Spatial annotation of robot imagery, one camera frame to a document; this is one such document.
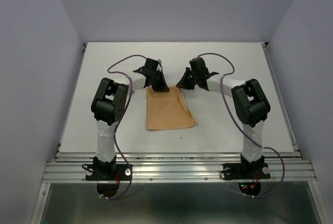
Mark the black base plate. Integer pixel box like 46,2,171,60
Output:
220,163,271,180
82,164,132,181

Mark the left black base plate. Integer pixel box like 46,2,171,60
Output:
82,164,132,181

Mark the orange cloth napkin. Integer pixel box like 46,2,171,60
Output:
146,86,196,130

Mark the aluminium frame rail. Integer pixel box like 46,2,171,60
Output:
42,151,317,183

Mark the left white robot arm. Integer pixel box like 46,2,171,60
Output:
91,58,169,179

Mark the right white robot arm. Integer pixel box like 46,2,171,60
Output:
176,57,271,177

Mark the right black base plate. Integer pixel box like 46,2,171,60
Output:
220,163,271,180

